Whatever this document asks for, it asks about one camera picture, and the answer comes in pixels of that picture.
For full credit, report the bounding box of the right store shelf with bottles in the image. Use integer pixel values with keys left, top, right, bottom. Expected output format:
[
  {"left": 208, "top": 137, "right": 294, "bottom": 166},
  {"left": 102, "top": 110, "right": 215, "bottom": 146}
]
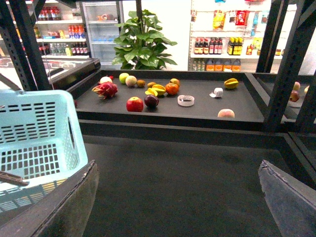
[{"left": 188, "top": 0, "right": 272, "bottom": 72}]

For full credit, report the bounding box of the black fruit tray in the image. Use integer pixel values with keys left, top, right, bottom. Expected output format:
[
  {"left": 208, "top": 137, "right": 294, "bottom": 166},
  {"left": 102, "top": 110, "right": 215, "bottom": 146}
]
[{"left": 68, "top": 70, "right": 266, "bottom": 127}]

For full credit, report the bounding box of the yellow starfruit right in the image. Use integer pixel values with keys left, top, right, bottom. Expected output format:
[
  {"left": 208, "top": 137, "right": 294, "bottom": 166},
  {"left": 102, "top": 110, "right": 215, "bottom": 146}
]
[{"left": 224, "top": 78, "right": 239, "bottom": 89}]

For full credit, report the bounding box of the red apple right tray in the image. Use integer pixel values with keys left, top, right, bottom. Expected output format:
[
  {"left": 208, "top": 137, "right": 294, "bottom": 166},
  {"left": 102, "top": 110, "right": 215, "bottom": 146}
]
[{"left": 288, "top": 90, "right": 300, "bottom": 102}]

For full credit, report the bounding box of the black metal rack frame left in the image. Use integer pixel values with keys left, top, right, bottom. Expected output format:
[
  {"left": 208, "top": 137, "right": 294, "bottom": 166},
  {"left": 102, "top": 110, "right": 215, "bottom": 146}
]
[{"left": 0, "top": 0, "right": 77, "bottom": 92}]

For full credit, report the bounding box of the brown kiwi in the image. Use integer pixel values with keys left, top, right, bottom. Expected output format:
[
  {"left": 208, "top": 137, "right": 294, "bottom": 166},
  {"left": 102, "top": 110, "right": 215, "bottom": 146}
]
[
  {"left": 147, "top": 82, "right": 156, "bottom": 88},
  {"left": 136, "top": 80, "right": 146, "bottom": 88}
]

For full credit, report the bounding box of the pink peach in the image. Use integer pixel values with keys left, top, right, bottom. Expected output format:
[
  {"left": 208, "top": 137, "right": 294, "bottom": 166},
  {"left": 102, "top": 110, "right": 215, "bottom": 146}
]
[{"left": 217, "top": 109, "right": 235, "bottom": 118}]

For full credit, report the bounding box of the pale round melon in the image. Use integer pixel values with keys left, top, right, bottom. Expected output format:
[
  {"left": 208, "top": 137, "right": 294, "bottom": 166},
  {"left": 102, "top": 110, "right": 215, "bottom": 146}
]
[{"left": 125, "top": 75, "right": 137, "bottom": 87}]

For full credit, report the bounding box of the yellow starfruit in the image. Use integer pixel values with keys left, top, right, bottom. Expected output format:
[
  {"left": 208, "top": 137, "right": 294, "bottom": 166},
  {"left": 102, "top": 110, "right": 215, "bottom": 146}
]
[
  {"left": 224, "top": 78, "right": 239, "bottom": 89},
  {"left": 145, "top": 88, "right": 158, "bottom": 97}
]

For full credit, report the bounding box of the white round fruit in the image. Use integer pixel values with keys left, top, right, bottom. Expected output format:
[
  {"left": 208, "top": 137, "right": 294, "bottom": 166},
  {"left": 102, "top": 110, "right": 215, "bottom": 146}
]
[{"left": 99, "top": 76, "right": 113, "bottom": 84}]

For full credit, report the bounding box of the red yellow apple back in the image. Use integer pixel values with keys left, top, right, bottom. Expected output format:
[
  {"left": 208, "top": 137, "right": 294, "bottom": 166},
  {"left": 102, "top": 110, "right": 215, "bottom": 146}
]
[{"left": 169, "top": 78, "right": 181, "bottom": 87}]

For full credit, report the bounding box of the black metal rack frame right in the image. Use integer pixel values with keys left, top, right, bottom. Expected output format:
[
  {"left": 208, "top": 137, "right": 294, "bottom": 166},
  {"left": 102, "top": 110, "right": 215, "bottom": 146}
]
[{"left": 256, "top": 0, "right": 316, "bottom": 132}]

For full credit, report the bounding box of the orange persimmon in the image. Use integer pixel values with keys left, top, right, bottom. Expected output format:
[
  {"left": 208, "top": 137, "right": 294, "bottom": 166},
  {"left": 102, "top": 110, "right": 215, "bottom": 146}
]
[{"left": 165, "top": 83, "right": 179, "bottom": 95}]

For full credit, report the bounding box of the white tape ring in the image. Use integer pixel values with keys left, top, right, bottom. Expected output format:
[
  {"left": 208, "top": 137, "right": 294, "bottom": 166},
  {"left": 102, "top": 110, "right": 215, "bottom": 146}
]
[{"left": 177, "top": 94, "right": 195, "bottom": 107}]

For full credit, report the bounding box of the yellow mango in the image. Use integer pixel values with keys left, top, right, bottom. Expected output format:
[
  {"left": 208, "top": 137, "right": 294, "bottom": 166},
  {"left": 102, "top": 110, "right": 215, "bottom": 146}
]
[{"left": 152, "top": 84, "right": 166, "bottom": 96}]

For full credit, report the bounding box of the green potted plant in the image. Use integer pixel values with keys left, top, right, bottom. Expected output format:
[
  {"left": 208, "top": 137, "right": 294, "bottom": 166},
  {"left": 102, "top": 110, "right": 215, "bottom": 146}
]
[{"left": 112, "top": 9, "right": 177, "bottom": 70}]

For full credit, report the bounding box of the left store shelf with drinks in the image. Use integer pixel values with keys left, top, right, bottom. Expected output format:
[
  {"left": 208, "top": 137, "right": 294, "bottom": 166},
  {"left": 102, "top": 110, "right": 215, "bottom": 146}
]
[{"left": 24, "top": 0, "right": 90, "bottom": 59}]

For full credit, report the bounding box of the glass door refrigerator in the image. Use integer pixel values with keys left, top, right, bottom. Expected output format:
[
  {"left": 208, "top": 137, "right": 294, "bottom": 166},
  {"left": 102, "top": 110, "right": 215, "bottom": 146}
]
[{"left": 81, "top": 0, "right": 124, "bottom": 69}]

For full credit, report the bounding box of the light blue plastic basket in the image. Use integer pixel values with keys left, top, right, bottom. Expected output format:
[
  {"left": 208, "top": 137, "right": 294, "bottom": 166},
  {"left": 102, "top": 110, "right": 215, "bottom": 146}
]
[{"left": 0, "top": 89, "right": 88, "bottom": 212}]

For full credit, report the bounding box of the green apple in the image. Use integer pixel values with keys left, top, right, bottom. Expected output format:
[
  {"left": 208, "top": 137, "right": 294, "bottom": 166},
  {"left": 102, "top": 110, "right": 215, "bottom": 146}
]
[{"left": 119, "top": 73, "right": 129, "bottom": 84}]

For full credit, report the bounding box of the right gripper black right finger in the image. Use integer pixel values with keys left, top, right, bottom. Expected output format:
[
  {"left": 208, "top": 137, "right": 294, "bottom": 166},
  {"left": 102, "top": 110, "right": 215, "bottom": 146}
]
[{"left": 258, "top": 160, "right": 316, "bottom": 237}]

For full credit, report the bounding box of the black metal rack frame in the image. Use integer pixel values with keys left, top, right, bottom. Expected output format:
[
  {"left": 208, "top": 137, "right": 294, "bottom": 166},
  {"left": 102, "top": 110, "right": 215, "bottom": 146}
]
[
  {"left": 256, "top": 0, "right": 316, "bottom": 132},
  {"left": 0, "top": 0, "right": 77, "bottom": 92}
]

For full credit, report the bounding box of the pale fruit right tray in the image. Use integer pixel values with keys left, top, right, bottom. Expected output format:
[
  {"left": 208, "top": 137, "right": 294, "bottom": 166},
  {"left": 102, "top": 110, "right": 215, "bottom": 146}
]
[{"left": 292, "top": 81, "right": 301, "bottom": 91}]

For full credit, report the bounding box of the chest freezer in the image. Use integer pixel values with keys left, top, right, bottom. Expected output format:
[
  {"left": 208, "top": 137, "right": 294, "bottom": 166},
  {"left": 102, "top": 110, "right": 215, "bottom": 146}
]
[{"left": 0, "top": 57, "right": 101, "bottom": 90}]

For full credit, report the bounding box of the dark purple plum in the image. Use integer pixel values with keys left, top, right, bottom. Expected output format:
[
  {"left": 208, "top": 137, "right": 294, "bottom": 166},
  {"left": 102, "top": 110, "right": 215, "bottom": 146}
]
[{"left": 144, "top": 94, "right": 159, "bottom": 108}]

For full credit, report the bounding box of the yellow starfruit front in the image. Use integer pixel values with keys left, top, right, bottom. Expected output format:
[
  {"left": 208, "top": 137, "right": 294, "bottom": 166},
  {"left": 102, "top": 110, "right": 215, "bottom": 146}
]
[{"left": 145, "top": 88, "right": 158, "bottom": 97}]

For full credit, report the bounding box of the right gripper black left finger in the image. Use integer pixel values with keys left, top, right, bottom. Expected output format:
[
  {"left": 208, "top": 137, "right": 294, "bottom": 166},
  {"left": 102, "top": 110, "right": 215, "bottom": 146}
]
[{"left": 0, "top": 160, "right": 99, "bottom": 237}]

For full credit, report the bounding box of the pink dragon fruit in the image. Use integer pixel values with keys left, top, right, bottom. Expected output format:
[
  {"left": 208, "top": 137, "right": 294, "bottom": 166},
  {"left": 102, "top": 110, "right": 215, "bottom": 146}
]
[{"left": 92, "top": 82, "right": 118, "bottom": 99}]

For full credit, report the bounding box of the grey basket handle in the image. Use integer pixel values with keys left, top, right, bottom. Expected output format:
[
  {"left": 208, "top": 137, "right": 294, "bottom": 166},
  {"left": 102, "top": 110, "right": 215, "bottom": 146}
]
[{"left": 0, "top": 171, "right": 29, "bottom": 187}]

